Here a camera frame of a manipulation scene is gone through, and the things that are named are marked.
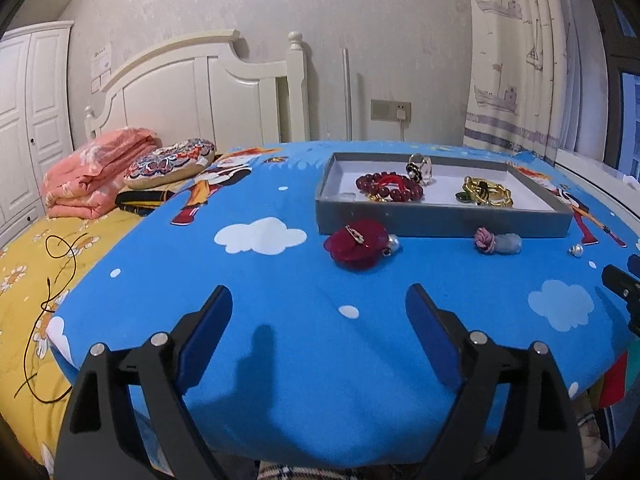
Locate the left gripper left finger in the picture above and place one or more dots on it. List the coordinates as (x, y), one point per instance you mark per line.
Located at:
(100, 437)

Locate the red flower brooch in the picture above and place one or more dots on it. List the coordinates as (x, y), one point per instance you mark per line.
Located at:
(359, 245)

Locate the dark window frame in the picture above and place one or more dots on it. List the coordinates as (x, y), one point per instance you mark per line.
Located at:
(619, 28)

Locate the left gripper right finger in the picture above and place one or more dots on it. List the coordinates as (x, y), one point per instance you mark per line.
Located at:
(538, 437)

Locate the patterned round cushion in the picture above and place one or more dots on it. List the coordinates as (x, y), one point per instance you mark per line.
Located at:
(170, 164)

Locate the white window sill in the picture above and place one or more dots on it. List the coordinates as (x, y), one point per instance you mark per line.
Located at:
(620, 193)

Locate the pearl on brooch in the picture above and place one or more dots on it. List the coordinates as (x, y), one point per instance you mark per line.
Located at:
(392, 245)

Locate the white wardrobe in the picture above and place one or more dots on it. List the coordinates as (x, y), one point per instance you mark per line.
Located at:
(34, 122)

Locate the wall socket plate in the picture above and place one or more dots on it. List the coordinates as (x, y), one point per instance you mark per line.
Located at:
(390, 111)

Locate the green gem pendant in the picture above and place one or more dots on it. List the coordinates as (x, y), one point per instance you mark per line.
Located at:
(471, 193)

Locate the ship print curtain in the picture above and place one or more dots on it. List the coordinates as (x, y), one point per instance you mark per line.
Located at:
(522, 76)

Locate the black yellow item on bed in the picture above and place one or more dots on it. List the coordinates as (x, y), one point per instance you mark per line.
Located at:
(142, 203)

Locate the white wall pipe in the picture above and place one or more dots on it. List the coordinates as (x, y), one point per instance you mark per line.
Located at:
(347, 84)

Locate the cream bed headboard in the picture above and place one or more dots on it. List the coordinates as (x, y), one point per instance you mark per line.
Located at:
(196, 85)

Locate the pink knot jade pendant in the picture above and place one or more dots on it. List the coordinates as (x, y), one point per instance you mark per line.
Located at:
(489, 243)

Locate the gold bangle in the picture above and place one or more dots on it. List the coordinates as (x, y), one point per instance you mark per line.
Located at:
(492, 199)

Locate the blue cartoon tablecloth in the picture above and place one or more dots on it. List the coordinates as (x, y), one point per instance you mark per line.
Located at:
(319, 365)

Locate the white pearl earring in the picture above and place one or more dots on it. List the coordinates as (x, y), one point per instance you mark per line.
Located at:
(576, 250)

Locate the grey jewelry tray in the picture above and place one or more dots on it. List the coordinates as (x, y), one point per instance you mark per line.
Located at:
(535, 213)

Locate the folded pink blanket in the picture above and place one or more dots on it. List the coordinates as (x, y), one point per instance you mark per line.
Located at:
(85, 183)

